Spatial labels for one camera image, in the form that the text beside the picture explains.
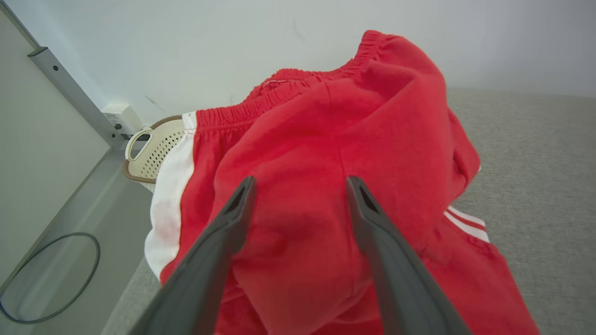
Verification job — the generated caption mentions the cream perforated laundry basket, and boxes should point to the cream perforated laundry basket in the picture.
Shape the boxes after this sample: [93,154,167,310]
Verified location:
[122,115,187,194]

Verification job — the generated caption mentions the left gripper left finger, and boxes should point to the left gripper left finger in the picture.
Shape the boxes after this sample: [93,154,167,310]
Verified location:
[128,176,257,335]

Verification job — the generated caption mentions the white wall socket box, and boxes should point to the white wall socket box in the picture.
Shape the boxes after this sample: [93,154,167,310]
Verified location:
[102,103,145,136]

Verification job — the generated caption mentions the grey metal frame post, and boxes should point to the grey metal frame post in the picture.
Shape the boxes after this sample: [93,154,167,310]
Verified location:
[28,47,125,149]

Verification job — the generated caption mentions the red shorts with white stripes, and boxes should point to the red shorts with white stripes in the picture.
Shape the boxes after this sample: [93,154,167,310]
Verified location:
[144,30,541,335]

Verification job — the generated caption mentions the black cable loop on floor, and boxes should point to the black cable loop on floor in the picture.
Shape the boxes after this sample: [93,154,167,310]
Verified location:
[0,233,101,325]

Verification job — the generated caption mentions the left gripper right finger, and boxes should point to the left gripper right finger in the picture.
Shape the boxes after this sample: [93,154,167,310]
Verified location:
[346,176,472,335]

